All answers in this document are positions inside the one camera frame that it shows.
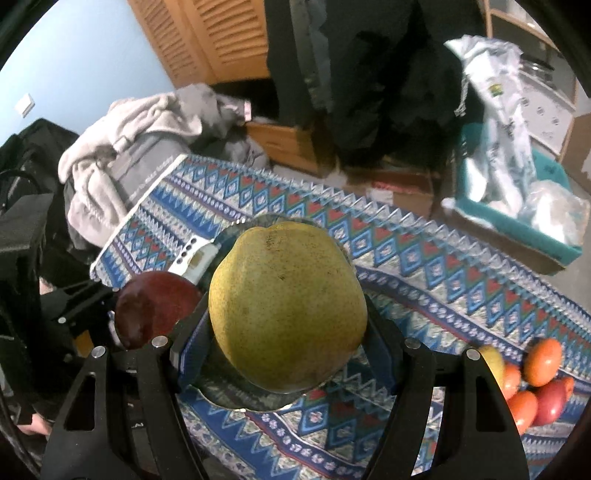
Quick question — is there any teal cardboard box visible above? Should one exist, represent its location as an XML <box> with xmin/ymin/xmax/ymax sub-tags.
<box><xmin>442</xmin><ymin>122</ymin><xmax>584</xmax><ymax>277</ymax></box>

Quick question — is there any patterned blue tablecloth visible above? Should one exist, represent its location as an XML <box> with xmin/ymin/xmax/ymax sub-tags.
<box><xmin>90</xmin><ymin>154</ymin><xmax>591</xmax><ymax>480</ymax></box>

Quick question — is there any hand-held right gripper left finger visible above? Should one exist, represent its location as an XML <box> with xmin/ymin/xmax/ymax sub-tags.
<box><xmin>42</xmin><ymin>294</ymin><xmax>219</xmax><ymax>480</ymax></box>

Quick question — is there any light wooden box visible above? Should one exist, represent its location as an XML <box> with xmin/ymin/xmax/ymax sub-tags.
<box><xmin>245</xmin><ymin>121</ymin><xmax>343</xmax><ymax>176</ymax></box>

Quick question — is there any black bag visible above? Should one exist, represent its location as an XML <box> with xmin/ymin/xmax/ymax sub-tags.
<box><xmin>0</xmin><ymin>119</ymin><xmax>81</xmax><ymax>208</ymax></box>

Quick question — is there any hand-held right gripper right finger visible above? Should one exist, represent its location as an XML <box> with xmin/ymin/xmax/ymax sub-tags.
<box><xmin>359</xmin><ymin>294</ymin><xmax>531</xmax><ymax>480</ymax></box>

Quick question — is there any white printed cardboard box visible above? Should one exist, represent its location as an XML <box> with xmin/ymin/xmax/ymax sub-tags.
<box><xmin>524</xmin><ymin>88</ymin><xmax>578</xmax><ymax>160</ymax></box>

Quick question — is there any yellow pear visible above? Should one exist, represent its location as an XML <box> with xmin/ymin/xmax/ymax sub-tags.
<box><xmin>478</xmin><ymin>345</ymin><xmax>506</xmax><ymax>385</ymax></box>

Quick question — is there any clear plastic bag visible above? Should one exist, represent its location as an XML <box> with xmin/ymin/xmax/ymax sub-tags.
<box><xmin>517</xmin><ymin>180</ymin><xmax>591</xmax><ymax>246</ymax></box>

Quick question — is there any pile of grey-white clothes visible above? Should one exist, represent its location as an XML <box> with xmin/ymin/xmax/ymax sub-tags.
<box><xmin>58</xmin><ymin>95</ymin><xmax>185</xmax><ymax>228</ymax></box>

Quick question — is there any dark hanging clothing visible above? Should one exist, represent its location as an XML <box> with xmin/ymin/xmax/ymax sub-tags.
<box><xmin>265</xmin><ymin>0</ymin><xmax>485</xmax><ymax>168</ymax></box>

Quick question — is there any green pear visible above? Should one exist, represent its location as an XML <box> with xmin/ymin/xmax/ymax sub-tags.
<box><xmin>209</xmin><ymin>220</ymin><xmax>369</xmax><ymax>391</ymax></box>

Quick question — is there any small orange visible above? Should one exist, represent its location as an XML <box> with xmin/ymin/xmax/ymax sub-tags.
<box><xmin>501</xmin><ymin>363</ymin><xmax>522</xmax><ymax>401</ymax></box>

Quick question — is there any grey garment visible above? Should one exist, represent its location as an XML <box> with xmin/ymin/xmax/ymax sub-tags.
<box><xmin>115</xmin><ymin>84</ymin><xmax>271</xmax><ymax>197</ymax></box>

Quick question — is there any white printed plastic bag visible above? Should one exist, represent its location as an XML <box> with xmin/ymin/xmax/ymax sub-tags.
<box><xmin>444</xmin><ymin>36</ymin><xmax>539</xmax><ymax>217</ymax></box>

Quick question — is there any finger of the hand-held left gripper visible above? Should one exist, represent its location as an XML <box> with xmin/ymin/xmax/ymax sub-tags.
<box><xmin>55</xmin><ymin>281</ymin><xmax>122</xmax><ymax>326</ymax></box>

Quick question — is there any dark glass plate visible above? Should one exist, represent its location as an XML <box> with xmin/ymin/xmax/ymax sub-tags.
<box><xmin>194</xmin><ymin>215</ymin><xmax>370</xmax><ymax>412</ymax></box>

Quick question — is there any white device with buttons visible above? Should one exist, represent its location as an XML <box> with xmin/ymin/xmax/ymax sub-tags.
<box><xmin>167</xmin><ymin>235</ymin><xmax>219</xmax><ymax>283</ymax></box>

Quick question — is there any wooden louvered door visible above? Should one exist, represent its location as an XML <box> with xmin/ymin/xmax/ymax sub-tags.
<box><xmin>127</xmin><ymin>0</ymin><xmax>271</xmax><ymax>88</ymax></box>

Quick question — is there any brown cardboard box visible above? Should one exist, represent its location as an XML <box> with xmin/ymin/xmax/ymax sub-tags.
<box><xmin>344</xmin><ymin>159</ymin><xmax>445</xmax><ymax>219</ymax></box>

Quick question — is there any dark red apple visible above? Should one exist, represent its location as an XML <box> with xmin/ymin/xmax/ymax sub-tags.
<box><xmin>115</xmin><ymin>271</ymin><xmax>204</xmax><ymax>350</ymax></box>

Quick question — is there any large orange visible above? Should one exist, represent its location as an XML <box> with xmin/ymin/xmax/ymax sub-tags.
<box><xmin>523</xmin><ymin>338</ymin><xmax>564</xmax><ymax>387</ymax></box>

